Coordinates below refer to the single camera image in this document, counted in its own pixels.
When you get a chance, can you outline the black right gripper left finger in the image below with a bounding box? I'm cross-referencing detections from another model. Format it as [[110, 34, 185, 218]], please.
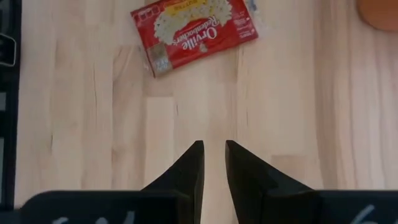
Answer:
[[20, 140, 205, 224]]

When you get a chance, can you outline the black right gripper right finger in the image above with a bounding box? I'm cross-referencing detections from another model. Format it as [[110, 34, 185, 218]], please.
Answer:
[[225, 139, 398, 224]]

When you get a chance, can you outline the red Orville popcorn bag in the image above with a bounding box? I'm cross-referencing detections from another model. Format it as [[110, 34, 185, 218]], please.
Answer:
[[129, 0, 259, 78]]

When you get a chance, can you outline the orange plastic basket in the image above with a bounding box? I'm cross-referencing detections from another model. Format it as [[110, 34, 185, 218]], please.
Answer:
[[356, 0, 398, 32]]

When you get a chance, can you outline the black table edge rail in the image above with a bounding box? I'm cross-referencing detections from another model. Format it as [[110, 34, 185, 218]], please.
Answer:
[[0, 0, 22, 212]]

